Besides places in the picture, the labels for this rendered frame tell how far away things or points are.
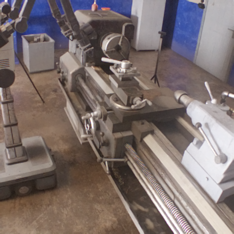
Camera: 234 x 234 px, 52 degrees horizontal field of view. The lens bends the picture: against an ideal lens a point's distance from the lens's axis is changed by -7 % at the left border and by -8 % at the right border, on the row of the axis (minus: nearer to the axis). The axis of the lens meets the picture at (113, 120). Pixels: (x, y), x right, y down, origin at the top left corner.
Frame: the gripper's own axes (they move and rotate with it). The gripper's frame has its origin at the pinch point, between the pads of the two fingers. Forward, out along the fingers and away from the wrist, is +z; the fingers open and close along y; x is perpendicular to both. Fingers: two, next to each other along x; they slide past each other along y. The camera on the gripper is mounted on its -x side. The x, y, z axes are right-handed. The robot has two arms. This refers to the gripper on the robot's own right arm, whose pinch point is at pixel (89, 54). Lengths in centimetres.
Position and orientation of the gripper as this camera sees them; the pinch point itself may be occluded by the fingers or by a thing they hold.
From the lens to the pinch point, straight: 184.9
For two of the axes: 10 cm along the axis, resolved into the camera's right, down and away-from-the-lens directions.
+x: -8.2, 5.7, -0.9
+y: -4.4, -5.2, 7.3
